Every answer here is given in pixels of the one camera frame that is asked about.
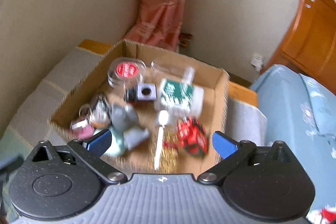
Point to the clear glass jar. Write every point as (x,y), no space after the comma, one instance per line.
(186,74)

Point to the blue floral bedding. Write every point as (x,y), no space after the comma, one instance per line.
(301,112)

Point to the clear jar with red lid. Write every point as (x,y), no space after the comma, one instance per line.
(124,72)

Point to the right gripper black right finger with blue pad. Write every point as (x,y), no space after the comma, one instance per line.
(233,153)

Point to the pink keychain trinket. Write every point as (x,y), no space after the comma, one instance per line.
(92,117)

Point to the wooden bed headboard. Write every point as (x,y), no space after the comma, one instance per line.
(309,44)

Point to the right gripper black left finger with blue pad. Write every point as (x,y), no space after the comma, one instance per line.
(90,151)

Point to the jar with gold red contents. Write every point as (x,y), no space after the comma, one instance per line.
(169,154)

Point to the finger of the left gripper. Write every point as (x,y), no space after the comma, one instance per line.
(11,164)

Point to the brown cardboard box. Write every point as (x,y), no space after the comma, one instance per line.
(215,82)

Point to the teal grey blanket mat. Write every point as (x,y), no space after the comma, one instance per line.
(31,123)

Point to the white plastic spoon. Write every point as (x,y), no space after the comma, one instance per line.
(161,121)

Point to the white medical cotton swab container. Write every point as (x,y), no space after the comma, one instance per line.
(179,99)

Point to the black wooden robot toy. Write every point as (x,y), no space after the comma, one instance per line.
(141,92)

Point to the red wooden robot toy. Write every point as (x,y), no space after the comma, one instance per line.
(192,137)

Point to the grey animal figurine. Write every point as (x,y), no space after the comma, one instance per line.
(127,134)

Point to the white wall plug charger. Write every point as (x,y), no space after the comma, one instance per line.
(257,62)

